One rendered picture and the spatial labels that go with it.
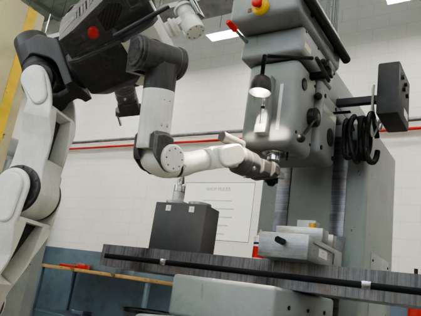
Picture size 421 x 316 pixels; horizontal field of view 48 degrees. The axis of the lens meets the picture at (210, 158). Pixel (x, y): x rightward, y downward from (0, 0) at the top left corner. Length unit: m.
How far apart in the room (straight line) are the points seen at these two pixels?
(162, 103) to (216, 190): 5.61
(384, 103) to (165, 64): 0.88
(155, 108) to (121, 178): 6.83
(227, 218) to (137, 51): 5.48
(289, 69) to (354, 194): 0.57
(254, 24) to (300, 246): 0.81
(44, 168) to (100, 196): 6.85
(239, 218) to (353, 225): 4.73
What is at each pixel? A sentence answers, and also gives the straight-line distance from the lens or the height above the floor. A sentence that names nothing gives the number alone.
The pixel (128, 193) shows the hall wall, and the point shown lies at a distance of 7.89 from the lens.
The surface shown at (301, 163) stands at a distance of 1.87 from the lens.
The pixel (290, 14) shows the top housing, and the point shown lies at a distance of 1.66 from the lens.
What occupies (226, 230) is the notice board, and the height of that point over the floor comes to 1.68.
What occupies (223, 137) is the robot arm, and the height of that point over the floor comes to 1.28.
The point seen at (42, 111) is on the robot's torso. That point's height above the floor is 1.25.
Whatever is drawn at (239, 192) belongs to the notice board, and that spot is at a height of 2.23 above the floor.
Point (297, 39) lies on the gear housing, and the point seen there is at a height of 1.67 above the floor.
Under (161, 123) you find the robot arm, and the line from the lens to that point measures 1.28.
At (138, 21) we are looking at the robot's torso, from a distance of 1.40.
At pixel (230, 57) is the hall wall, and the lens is 7.68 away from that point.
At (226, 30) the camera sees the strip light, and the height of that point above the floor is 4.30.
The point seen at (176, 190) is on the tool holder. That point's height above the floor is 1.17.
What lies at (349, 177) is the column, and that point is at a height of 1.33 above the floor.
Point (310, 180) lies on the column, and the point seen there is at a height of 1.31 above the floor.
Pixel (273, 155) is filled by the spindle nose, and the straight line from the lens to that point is 1.65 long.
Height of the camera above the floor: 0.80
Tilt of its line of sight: 16 degrees up
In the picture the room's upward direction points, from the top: 9 degrees clockwise
